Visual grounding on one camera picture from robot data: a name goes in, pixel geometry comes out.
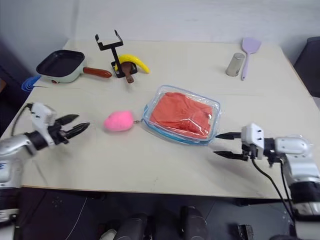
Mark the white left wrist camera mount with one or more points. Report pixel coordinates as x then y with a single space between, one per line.
42 117

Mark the yellow banana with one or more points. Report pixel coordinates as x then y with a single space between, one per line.
136 62

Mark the black metal phone stand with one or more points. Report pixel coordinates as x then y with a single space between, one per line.
112 53

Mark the orange cloth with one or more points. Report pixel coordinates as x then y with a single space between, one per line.
183 112

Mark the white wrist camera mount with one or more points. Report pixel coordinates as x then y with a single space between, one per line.
42 117
254 140

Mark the steel cup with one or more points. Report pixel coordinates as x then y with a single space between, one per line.
235 64

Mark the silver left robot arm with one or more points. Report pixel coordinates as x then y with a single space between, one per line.
15 147

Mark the pink fluffy pompom charm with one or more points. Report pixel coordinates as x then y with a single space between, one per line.
118 121

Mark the clear plastic zip pouch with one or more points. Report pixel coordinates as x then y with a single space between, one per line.
181 115

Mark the pale green square frying pan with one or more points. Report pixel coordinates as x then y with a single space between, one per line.
63 66

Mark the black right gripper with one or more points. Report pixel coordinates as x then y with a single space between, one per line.
247 151

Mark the blue coiled object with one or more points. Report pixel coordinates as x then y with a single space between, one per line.
30 83

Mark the dark rounded robot leg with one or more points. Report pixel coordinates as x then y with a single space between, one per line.
131 226
193 221

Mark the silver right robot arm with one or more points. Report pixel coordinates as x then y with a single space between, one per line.
297 160

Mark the lilac silicone spatula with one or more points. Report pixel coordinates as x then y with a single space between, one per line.
247 55

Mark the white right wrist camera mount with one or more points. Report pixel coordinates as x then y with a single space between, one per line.
254 140

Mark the dark chair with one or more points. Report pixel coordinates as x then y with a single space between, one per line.
308 65

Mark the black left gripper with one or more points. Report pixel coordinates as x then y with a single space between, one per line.
58 132

